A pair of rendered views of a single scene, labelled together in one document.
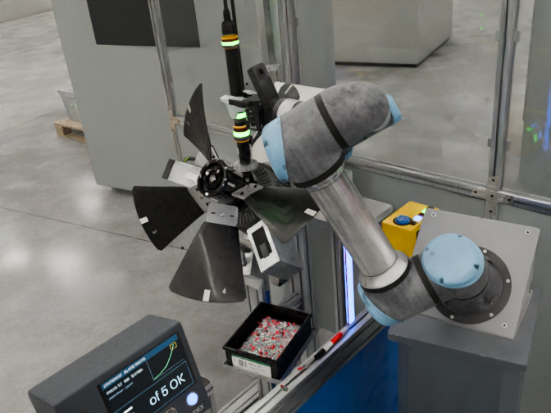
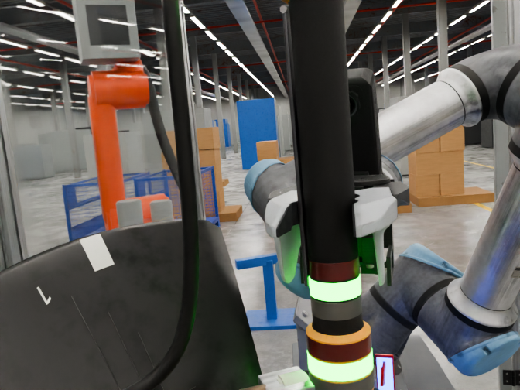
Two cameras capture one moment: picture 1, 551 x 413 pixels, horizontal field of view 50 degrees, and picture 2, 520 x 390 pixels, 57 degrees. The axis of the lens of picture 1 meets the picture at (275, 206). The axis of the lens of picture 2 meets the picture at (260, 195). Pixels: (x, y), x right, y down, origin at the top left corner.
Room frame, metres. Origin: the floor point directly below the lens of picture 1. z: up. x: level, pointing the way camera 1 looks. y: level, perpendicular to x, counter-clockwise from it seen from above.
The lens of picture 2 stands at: (1.74, 0.33, 1.52)
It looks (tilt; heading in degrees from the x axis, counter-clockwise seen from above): 8 degrees down; 244
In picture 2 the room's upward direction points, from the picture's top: 5 degrees counter-clockwise
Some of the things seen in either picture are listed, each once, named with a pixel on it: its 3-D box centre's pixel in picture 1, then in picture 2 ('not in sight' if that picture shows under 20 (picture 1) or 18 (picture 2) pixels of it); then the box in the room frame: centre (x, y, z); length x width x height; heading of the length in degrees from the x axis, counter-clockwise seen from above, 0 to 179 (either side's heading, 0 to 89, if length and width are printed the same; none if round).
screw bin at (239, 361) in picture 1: (269, 339); not in sight; (1.30, 0.05, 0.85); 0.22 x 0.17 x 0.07; 150
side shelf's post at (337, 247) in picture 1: (340, 299); not in sight; (2.04, -0.23, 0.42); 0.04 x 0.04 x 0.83; 45
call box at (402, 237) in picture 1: (410, 229); not in sight; (1.52, -0.39, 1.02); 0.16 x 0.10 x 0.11; 135
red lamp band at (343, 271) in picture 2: not in sight; (333, 265); (1.56, 0.07, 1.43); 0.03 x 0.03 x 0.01
